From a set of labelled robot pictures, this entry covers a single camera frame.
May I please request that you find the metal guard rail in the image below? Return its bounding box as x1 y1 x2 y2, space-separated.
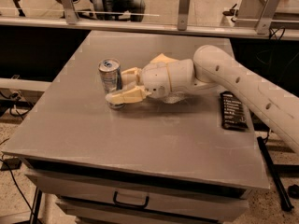
0 16 299 42

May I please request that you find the black floor cable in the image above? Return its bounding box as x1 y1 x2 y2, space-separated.
0 137 36 217

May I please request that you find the black snack bar wrapper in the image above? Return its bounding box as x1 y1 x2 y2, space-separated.
220 91 248 131

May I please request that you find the middle metal bracket post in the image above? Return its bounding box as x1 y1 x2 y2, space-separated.
177 0 191 31

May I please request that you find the yellow sponge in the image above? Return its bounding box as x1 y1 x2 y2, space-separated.
150 53 177 63

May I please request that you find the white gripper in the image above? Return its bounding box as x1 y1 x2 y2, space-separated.
106 59 196 105

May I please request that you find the grey drawer with black handle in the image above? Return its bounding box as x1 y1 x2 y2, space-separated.
25 169 249 224

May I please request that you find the right metal bracket post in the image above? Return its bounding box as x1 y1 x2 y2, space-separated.
255 0 280 35

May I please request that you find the silver blue redbull can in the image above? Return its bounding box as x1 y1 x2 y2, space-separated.
97 57 126 110

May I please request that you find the black table leg bar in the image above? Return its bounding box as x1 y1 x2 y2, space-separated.
257 136 294 212

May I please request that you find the left metal bracket post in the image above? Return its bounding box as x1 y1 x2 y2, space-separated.
61 0 78 25

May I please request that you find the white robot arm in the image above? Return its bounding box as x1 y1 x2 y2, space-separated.
106 45 299 153

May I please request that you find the metal bracket post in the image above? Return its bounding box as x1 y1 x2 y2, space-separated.
177 0 191 31
255 0 280 35
61 0 78 25

